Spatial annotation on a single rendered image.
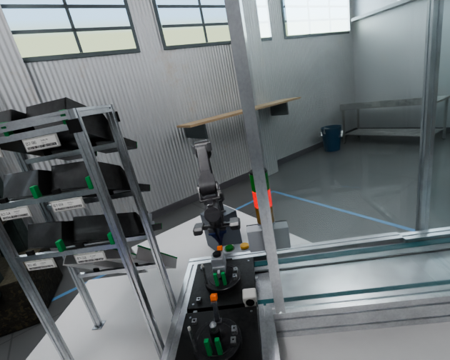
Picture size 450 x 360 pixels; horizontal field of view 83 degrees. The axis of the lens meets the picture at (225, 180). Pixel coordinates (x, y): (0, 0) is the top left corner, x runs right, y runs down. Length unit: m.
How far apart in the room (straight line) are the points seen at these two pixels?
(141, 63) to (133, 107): 0.61
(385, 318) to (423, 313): 0.11
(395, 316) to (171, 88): 3.79
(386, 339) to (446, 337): 0.16
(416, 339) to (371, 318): 0.12
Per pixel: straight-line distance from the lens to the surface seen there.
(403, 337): 1.03
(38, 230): 0.95
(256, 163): 0.65
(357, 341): 0.99
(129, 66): 4.02
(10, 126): 0.78
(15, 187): 0.92
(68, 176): 0.81
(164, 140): 4.07
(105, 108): 0.80
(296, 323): 0.95
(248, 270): 1.06
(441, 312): 1.07
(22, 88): 3.55
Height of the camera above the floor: 1.63
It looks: 18 degrees down
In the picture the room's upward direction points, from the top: 12 degrees counter-clockwise
